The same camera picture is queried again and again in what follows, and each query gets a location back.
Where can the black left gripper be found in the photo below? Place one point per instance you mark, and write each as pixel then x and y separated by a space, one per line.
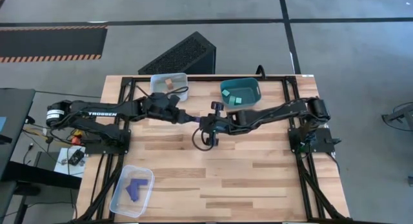
pixel 161 107

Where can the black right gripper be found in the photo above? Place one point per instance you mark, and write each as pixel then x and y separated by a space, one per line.
pixel 219 124

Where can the long thick blue block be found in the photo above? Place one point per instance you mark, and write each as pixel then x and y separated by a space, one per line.
pixel 197 119

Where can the teal cube block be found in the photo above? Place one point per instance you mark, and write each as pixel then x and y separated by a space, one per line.
pixel 238 100

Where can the small beige block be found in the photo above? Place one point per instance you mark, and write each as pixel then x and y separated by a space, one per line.
pixel 169 83

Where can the small blue block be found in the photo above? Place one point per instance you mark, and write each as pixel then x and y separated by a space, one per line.
pixel 140 182

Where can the thin blue block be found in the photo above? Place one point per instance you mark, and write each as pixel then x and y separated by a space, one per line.
pixel 132 193

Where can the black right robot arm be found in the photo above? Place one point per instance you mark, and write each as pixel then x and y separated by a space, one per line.
pixel 274 114

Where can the black Trossen left robot arm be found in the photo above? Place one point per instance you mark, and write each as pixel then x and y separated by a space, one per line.
pixel 103 113

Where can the white plastic bin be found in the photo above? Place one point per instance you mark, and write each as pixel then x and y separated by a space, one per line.
pixel 180 80

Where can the teal plastic bin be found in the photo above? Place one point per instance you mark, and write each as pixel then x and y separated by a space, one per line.
pixel 248 91

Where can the black mesh computer tower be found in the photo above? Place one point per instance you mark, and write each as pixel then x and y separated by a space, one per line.
pixel 180 56

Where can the clear plastic bin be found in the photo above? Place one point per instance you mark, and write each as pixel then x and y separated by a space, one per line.
pixel 122 204

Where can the small black device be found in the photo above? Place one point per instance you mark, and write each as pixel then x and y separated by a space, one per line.
pixel 76 157

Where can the white paper sheet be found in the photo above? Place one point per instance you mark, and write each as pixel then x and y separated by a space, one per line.
pixel 61 166

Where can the black orange striped floor mat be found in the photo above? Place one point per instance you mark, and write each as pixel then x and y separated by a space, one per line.
pixel 51 43

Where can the black side desk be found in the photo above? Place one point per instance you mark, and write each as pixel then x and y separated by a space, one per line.
pixel 16 120

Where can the grey stand foot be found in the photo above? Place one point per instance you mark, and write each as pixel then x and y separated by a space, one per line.
pixel 398 116

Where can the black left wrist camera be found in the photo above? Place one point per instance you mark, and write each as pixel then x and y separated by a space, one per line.
pixel 174 99

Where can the black curved bracket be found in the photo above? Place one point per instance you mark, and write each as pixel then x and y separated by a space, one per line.
pixel 260 70

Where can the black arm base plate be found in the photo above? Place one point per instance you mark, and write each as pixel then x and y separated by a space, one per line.
pixel 322 146
pixel 96 149

